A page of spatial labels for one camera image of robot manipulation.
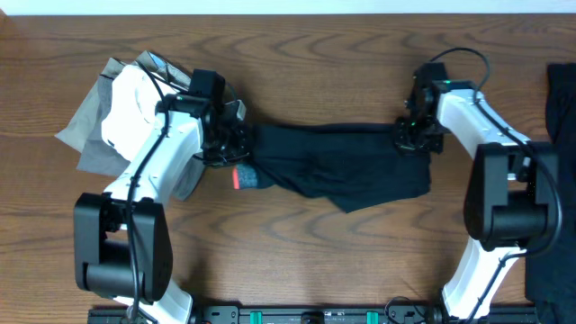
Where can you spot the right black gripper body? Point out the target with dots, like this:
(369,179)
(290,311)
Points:
(422,135)

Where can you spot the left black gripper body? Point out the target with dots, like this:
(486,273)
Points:
(235,144)

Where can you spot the black leggings red waistband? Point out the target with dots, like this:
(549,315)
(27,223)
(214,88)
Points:
(355,166)

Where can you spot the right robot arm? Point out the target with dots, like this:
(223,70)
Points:
(512,208)

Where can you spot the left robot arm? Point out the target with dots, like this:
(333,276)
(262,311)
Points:
(122,245)

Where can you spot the white t-shirt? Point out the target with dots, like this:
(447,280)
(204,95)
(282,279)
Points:
(133,114)

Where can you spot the grey folded garment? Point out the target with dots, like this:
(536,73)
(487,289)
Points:
(84,132)

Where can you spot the black garment at right edge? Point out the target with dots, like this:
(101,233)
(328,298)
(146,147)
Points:
(550,278)

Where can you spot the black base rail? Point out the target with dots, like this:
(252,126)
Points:
(398,310)

